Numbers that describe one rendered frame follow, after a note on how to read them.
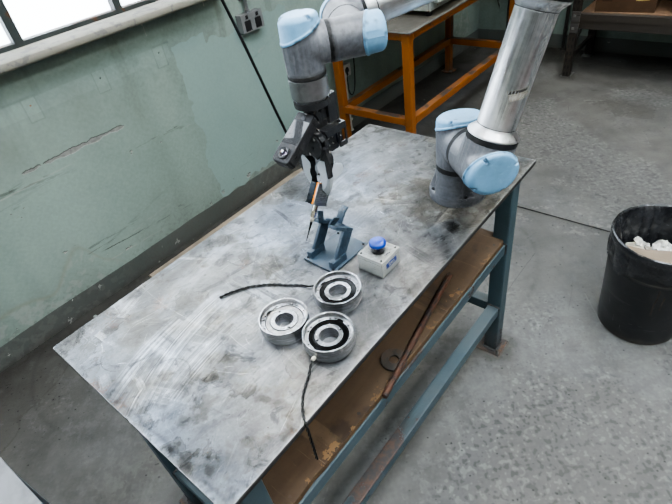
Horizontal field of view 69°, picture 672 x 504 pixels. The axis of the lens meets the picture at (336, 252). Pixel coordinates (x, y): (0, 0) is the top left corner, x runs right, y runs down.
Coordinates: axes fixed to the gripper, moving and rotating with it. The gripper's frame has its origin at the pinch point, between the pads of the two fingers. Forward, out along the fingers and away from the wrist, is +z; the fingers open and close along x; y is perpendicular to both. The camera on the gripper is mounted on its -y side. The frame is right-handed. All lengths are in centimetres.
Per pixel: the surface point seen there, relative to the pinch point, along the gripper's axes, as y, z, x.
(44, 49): 3, -15, 141
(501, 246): 54, 46, -19
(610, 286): 90, 79, -45
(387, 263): 2.6, 16.6, -15.1
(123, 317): -43, 20, 27
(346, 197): 21.8, 19.8, 14.2
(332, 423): -25, 45, -17
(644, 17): 323, 56, 19
